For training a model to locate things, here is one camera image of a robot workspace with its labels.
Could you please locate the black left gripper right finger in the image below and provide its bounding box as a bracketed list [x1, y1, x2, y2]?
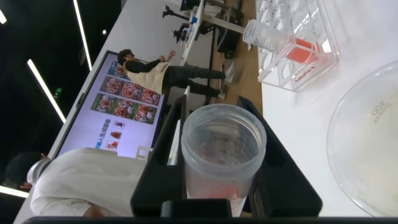
[238, 96, 323, 217]

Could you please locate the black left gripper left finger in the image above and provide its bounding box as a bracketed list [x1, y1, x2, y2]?
[130, 95, 189, 217]

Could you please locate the red pigment test tube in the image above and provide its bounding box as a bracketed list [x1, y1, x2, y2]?
[242, 19, 321, 65]
[181, 103, 267, 218]

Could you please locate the person in beige vest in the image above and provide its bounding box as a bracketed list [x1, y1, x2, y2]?
[117, 49, 236, 100]

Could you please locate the white ceiling light strip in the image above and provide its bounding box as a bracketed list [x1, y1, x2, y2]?
[73, 0, 93, 72]
[27, 58, 67, 124]
[0, 185, 29, 198]

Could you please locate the large display screen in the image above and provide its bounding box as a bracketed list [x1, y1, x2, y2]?
[46, 49, 169, 159]

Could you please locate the black mobile robot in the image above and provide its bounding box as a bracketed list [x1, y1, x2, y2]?
[162, 0, 244, 60]

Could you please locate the clear glass beaker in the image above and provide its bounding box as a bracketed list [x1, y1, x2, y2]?
[326, 60, 398, 218]

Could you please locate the long white standing desk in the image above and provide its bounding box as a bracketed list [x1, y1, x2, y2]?
[178, 0, 246, 68]

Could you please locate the clear acrylic test tube rack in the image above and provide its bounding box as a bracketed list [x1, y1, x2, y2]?
[254, 0, 340, 93]

